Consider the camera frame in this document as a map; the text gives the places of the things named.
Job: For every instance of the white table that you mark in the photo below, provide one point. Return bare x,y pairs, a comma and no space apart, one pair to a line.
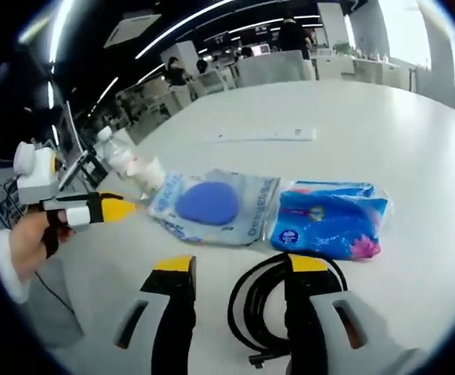
368,156

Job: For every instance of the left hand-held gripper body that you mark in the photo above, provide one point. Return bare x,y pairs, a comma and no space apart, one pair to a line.
40,172

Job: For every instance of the long white strip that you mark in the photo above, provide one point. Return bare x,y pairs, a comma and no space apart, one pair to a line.
259,134

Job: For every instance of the person's left hand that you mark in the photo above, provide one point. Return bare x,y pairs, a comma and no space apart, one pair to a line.
28,242

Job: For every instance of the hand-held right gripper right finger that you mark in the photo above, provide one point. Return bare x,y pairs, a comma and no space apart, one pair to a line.
309,320

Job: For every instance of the tilted monitor stand desk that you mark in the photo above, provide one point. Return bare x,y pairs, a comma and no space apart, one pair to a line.
90,168

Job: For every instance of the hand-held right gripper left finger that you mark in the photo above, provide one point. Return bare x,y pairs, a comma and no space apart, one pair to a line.
174,312

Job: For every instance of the clear bag with blue pad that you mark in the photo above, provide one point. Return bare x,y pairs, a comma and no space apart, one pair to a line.
208,203

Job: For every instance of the computer monitor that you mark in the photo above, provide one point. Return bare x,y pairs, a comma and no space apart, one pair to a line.
71,136

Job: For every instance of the blue tissue pack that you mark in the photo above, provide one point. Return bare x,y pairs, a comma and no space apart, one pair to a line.
329,222

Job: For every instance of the ceiling air conditioner panel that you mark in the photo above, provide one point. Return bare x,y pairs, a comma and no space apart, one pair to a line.
131,31

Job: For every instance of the clear water bottle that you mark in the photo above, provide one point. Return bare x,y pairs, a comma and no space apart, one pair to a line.
118,154

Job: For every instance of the long ceiling light strip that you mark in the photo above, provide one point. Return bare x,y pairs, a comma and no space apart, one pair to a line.
196,27
59,31

